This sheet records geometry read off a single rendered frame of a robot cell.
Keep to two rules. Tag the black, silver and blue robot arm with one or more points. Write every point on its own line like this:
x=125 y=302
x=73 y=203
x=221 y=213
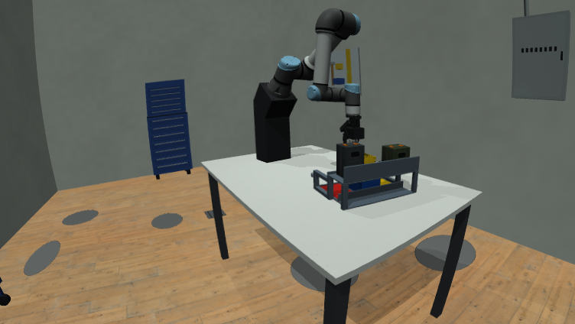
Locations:
x=290 y=68

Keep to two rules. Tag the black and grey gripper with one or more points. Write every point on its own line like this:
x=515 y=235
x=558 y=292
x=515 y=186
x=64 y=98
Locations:
x=356 y=132

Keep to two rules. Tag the blue bin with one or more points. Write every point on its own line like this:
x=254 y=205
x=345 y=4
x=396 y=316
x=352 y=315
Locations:
x=363 y=185

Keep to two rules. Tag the yellow bin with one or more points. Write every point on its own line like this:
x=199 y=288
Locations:
x=368 y=159

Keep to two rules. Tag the black case with orange latches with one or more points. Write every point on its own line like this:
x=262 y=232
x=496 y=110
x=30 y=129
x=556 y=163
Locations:
x=395 y=151
x=348 y=154

